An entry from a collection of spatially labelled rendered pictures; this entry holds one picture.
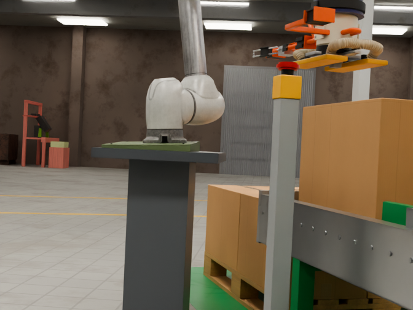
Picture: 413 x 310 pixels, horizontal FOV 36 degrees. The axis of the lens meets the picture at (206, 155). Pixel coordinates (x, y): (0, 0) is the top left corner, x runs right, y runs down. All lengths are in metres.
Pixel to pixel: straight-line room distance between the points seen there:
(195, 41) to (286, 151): 1.05
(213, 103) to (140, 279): 0.82
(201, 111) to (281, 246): 0.98
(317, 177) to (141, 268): 0.81
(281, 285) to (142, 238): 0.84
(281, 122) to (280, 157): 0.10
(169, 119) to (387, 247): 1.22
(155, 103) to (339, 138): 0.81
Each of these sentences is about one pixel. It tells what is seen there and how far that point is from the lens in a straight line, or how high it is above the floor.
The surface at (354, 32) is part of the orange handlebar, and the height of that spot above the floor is 1.26.
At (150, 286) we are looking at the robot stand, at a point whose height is 0.19.
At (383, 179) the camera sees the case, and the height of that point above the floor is 0.70.
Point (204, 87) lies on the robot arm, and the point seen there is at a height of 1.03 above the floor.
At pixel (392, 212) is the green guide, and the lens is 1.87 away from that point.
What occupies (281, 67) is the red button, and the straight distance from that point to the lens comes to 1.92.
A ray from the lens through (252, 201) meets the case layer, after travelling 3.04.
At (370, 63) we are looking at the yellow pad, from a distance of 2.65.
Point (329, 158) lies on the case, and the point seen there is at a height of 0.75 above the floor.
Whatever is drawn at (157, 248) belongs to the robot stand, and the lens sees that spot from 2.59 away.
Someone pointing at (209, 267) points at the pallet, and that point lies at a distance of 3.71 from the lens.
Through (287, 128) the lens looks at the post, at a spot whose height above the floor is 0.84.
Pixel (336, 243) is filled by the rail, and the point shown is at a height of 0.50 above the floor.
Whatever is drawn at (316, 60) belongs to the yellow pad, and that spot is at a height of 1.14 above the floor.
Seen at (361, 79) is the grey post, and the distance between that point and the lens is 6.25.
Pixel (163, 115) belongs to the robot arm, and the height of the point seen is 0.89.
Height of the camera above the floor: 0.78
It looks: 1 degrees down
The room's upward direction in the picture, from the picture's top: 3 degrees clockwise
